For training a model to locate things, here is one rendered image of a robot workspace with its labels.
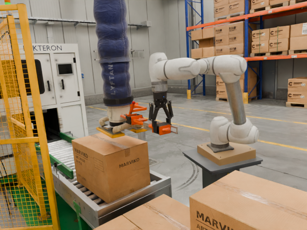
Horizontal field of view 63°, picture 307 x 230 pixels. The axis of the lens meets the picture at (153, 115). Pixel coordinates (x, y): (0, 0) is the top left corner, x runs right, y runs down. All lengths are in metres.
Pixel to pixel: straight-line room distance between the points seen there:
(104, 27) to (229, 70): 0.89
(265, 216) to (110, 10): 1.49
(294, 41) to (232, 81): 7.04
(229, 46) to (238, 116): 7.86
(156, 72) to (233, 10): 8.54
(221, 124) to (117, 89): 0.89
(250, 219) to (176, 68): 0.74
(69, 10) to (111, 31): 9.69
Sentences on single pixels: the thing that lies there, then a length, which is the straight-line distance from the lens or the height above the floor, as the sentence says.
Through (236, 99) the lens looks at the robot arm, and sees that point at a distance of 1.87.
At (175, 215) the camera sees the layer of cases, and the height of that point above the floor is 0.54.
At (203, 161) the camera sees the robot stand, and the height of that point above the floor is 0.75.
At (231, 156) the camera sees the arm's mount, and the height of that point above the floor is 0.81.
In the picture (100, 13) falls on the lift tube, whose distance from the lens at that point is 1.85.
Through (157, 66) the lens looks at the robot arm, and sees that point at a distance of 1.33.
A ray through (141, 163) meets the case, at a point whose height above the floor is 0.79.
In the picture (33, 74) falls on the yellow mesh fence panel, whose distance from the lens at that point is 2.30.
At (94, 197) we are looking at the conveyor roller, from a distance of 2.19.
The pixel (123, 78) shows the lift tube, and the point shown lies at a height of 1.48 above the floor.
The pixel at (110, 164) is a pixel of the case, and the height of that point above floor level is 0.86.
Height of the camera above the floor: 1.56
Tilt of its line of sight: 11 degrees down
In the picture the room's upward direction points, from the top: 4 degrees counter-clockwise
